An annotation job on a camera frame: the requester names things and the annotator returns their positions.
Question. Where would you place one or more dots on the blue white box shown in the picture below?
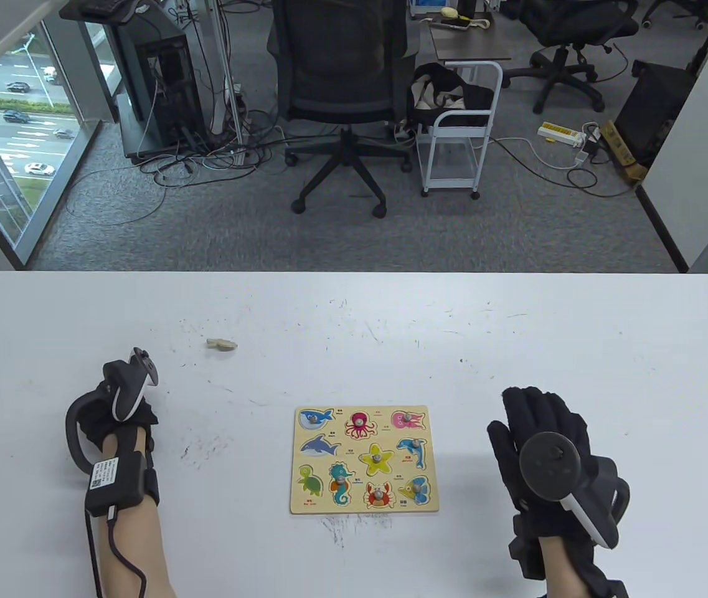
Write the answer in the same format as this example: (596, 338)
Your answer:
(428, 6)

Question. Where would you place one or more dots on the black right hand controller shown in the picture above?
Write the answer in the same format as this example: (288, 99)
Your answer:
(550, 464)

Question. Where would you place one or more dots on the white plug adapter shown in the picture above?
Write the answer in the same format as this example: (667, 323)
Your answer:
(590, 134)

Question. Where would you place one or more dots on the glass window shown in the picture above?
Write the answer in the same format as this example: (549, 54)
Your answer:
(11, 137)

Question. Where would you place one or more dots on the pink squid puzzle piece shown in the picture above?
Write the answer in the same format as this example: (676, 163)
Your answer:
(405, 420)

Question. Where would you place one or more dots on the black hand controller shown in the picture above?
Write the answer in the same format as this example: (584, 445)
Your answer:
(550, 464)
(126, 386)

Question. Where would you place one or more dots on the light blue dolphin puzzle piece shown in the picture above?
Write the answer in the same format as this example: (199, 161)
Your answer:
(413, 447)

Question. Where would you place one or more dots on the red crab puzzle piece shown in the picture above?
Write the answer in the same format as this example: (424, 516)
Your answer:
(379, 496)

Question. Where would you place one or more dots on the black monitor stand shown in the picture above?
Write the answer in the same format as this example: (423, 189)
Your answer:
(101, 9)

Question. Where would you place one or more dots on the white rolling cart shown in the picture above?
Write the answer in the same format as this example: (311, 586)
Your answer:
(456, 185)

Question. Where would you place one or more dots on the black mesh office chair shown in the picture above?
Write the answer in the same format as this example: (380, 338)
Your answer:
(341, 68)

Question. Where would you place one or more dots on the wooden turtle puzzle piece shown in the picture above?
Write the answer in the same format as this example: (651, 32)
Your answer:
(221, 344)

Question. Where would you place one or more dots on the black left hand controller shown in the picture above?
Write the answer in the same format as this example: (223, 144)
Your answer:
(126, 386)

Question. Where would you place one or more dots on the black and beige bag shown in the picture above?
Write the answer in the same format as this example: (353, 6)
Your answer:
(447, 93)

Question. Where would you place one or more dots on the black left wrist camera module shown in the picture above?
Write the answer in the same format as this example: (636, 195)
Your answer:
(117, 483)

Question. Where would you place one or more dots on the cardboard box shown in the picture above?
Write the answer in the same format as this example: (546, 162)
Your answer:
(624, 152)

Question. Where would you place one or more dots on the black bottle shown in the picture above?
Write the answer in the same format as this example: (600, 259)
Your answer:
(466, 6)

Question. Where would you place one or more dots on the brown side table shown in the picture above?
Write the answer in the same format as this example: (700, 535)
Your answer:
(472, 43)

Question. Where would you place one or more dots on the black computer tower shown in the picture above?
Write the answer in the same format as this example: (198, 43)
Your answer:
(164, 93)

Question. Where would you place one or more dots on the white rig pole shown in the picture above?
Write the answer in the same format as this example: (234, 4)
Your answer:
(227, 81)

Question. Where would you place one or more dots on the pale yellow curved object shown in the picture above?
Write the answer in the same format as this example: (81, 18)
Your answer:
(481, 23)

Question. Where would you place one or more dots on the person's left forearm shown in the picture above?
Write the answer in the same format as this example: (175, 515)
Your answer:
(136, 548)

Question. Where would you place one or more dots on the person's right forearm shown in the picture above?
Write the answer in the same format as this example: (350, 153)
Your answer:
(565, 573)

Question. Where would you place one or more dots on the wooden puzzle frame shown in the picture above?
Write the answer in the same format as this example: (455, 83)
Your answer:
(354, 458)

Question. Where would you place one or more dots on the yellow round object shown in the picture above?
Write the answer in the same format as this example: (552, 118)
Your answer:
(450, 12)

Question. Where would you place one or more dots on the white yellow power strip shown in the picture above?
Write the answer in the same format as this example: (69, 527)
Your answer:
(559, 132)

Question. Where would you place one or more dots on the black case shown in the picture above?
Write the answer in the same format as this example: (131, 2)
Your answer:
(652, 109)

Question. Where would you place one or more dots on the person's right hand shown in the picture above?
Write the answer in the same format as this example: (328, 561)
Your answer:
(547, 411)

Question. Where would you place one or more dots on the person's left hand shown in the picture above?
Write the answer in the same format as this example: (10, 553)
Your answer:
(95, 417)

